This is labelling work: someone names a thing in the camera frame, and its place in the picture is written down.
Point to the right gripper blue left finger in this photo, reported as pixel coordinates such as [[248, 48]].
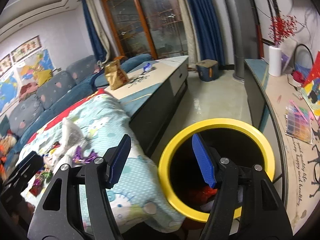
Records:
[[116, 159]]

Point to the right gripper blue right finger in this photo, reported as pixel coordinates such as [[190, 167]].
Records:
[[206, 164]]

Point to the purple candy wrapper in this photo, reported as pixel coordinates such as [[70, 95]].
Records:
[[79, 159]]

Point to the white crumpled plastic bag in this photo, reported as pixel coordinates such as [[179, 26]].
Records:
[[72, 137]]

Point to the long coffee table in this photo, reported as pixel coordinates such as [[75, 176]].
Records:
[[150, 99]]

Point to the Hello Kitty patterned blanket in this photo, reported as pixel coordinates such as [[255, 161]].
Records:
[[138, 196]]

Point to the gold snack bag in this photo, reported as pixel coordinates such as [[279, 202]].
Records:
[[115, 76]]

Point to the blue grey sofa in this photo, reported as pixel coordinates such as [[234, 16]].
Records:
[[77, 92]]

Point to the blue candy wrapper on table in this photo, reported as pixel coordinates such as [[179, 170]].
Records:
[[147, 68]]

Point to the pink clothes pile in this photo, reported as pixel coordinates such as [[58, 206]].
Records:
[[27, 90]]

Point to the world map poster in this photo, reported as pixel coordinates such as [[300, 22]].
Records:
[[9, 89]]

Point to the blue storage box on floor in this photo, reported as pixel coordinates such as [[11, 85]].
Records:
[[208, 70]]

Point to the colourful paint palette sheet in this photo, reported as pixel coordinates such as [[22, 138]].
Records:
[[298, 123]]

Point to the China map poster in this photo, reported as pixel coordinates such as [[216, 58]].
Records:
[[29, 68]]

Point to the blue curtain left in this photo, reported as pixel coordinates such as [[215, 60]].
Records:
[[99, 51]]

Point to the blue curtain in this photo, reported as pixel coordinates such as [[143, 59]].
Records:
[[207, 30], [99, 51]]

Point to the blue curtain right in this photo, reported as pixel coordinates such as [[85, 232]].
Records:
[[207, 30]]

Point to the wooden framed glass door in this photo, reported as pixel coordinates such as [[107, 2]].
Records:
[[147, 26]]

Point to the white vase with red berries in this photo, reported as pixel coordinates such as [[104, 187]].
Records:
[[282, 31]]

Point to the silver tower air conditioner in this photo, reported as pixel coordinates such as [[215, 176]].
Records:
[[244, 34]]

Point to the framed wall picture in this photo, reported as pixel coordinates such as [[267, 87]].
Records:
[[25, 49]]

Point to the black wire hoop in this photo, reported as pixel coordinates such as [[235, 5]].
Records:
[[302, 60]]

